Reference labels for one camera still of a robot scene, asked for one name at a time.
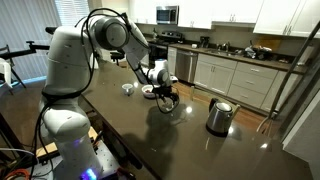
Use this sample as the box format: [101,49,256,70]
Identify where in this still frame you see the stainless steel microwave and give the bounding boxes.
[155,5,180,26]

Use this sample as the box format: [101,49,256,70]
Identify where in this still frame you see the metal tripod leg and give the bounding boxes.
[255,19,320,135]

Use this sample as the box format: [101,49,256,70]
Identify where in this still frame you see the black kitchen stove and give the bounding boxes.
[147,30,185,69]

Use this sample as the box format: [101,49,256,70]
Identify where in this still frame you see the black office chair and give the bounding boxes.
[109,49,126,67]

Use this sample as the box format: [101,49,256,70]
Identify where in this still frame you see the stainless steel dishwasher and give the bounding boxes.
[175,48,199,85]

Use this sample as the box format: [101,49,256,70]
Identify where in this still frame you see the white upper kitchen cabinets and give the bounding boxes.
[128,0,320,39]

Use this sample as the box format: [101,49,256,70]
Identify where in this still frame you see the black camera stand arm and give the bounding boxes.
[0,40,51,61]

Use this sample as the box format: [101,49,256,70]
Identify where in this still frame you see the white ceramic bowl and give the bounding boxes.
[141,84,158,100]

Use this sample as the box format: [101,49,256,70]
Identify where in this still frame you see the pile of dishes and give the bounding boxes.
[244,44,273,61]

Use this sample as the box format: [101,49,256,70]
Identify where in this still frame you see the black camera bar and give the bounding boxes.
[44,26,58,36]

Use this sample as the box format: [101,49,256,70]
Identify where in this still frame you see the orange cable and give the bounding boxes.
[3,167,33,180]

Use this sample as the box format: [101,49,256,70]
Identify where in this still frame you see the white lower kitchen cabinets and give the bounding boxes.
[165,46,301,113]

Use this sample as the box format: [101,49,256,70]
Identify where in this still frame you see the chrome sink faucet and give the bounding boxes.
[221,41,232,53]

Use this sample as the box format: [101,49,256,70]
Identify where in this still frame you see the white window blinds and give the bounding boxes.
[0,0,91,81]

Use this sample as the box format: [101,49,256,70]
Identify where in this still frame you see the small white cup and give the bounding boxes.
[121,83,135,97]

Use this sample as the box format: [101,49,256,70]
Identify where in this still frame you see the white kitchen cabinets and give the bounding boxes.
[165,46,301,113]
[128,0,320,39]

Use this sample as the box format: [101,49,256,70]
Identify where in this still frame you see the black coffee maker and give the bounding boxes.
[199,35,211,49]

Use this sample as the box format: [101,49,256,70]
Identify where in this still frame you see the wooden cutting board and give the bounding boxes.
[255,34,283,53]

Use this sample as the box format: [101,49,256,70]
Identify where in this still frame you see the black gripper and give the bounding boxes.
[152,84,180,107]

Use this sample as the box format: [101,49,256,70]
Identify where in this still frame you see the stainless steel electric kettle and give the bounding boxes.
[205,97,242,137]

